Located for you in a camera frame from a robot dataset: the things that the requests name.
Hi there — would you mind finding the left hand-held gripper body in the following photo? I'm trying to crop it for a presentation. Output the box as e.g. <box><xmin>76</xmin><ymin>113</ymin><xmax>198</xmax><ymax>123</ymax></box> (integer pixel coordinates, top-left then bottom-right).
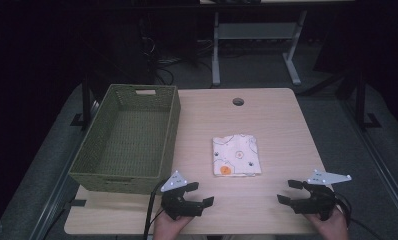
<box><xmin>160</xmin><ymin>169</ymin><xmax>202</xmax><ymax>221</ymax></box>

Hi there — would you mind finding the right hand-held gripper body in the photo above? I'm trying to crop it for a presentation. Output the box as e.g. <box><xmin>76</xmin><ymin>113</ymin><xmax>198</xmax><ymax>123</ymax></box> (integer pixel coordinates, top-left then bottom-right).
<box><xmin>291</xmin><ymin>169</ymin><xmax>352</xmax><ymax>222</ymax></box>

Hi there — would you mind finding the white patterned cloth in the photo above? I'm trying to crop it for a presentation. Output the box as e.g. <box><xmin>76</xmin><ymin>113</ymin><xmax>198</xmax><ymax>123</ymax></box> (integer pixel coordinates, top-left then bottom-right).
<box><xmin>212</xmin><ymin>133</ymin><xmax>263</xmax><ymax>178</ymax></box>

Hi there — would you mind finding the green woven basket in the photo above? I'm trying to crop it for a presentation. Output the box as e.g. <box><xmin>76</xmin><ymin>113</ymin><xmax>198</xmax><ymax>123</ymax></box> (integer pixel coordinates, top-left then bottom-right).
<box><xmin>68</xmin><ymin>83</ymin><xmax>182</xmax><ymax>196</ymax></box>

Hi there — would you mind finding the person's left hand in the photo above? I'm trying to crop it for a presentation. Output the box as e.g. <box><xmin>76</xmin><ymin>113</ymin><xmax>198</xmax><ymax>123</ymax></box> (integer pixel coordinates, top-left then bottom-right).
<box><xmin>153</xmin><ymin>210</ymin><xmax>195</xmax><ymax>240</ymax></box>

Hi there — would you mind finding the person's right hand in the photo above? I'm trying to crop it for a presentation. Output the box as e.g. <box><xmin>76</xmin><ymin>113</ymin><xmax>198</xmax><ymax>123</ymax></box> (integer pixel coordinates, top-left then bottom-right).
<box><xmin>305</xmin><ymin>207</ymin><xmax>350</xmax><ymax>240</ymax></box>

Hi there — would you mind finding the black metal stand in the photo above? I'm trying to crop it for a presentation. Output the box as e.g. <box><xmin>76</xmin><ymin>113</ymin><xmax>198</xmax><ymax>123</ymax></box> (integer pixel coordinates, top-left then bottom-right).
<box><xmin>352</xmin><ymin>70</ymin><xmax>383</xmax><ymax>132</ymax></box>
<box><xmin>70</xmin><ymin>77</ymin><xmax>97</xmax><ymax>130</ymax></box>

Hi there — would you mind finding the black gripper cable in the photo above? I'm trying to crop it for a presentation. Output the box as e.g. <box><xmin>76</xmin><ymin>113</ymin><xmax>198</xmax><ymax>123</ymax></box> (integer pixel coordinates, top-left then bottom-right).
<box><xmin>143</xmin><ymin>180</ymin><xmax>166</xmax><ymax>240</ymax></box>
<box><xmin>333</xmin><ymin>192</ymin><xmax>386</xmax><ymax>240</ymax></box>

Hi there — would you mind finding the bundle of floor cables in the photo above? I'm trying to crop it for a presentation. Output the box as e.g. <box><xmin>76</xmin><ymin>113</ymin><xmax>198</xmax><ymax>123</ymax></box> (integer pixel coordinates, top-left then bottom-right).
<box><xmin>138</xmin><ymin>18</ymin><xmax>215</xmax><ymax>86</ymax></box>

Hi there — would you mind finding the white metal desk frame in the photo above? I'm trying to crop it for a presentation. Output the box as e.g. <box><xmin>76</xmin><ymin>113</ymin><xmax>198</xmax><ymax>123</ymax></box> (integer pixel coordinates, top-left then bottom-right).
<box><xmin>211</xmin><ymin>9</ymin><xmax>309</xmax><ymax>87</ymax></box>

